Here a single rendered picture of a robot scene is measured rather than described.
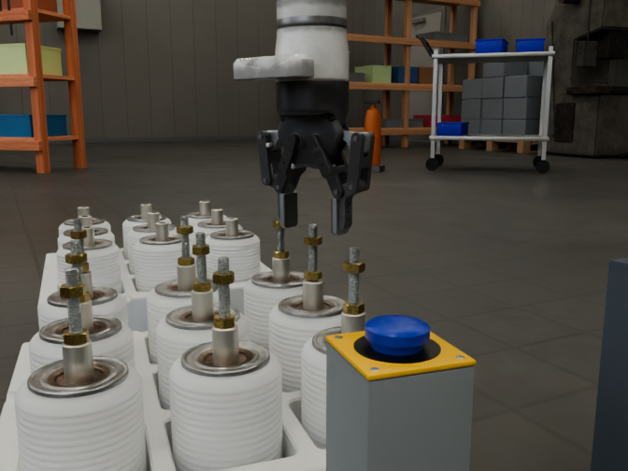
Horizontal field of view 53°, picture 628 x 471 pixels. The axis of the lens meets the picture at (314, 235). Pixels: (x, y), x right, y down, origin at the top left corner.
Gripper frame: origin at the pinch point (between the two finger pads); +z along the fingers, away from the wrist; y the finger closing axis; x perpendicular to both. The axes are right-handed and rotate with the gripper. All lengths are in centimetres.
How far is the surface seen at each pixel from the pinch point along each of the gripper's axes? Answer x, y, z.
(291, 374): 5.2, -0.8, 15.7
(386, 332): 21.4, -22.2, 1.7
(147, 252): -9.0, 41.0, 10.9
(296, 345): 5.0, -1.5, 12.4
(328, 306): -0.7, -1.3, 9.8
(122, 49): -609, 876, -111
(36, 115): -211, 440, -9
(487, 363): -55, 2, 36
